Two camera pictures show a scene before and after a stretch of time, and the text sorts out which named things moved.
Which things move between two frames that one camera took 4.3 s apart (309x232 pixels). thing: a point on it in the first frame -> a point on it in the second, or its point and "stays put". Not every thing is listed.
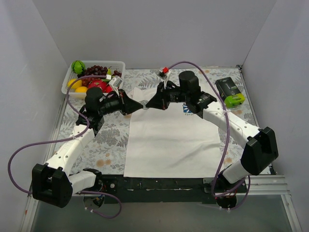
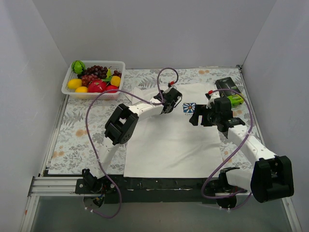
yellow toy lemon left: (77, 84) stays put
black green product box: (230, 94) stays put
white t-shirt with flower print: (176, 142) stays put
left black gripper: (122, 102) -> (170, 102)
